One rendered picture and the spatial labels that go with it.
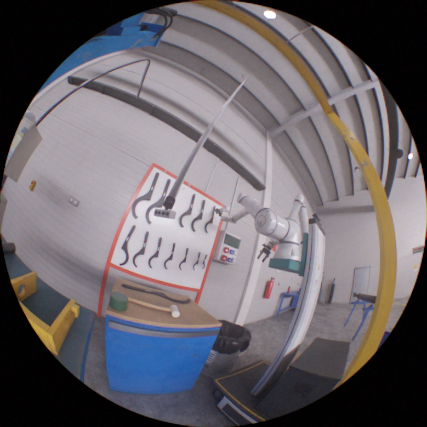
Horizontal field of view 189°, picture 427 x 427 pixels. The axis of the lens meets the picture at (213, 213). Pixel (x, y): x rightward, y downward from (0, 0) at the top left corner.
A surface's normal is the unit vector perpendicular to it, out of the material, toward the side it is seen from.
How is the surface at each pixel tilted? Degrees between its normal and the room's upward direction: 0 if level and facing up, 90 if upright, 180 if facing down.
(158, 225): 90
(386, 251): 90
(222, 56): 173
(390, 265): 90
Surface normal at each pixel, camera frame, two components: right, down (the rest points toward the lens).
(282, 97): -0.21, 0.87
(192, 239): 0.57, -0.15
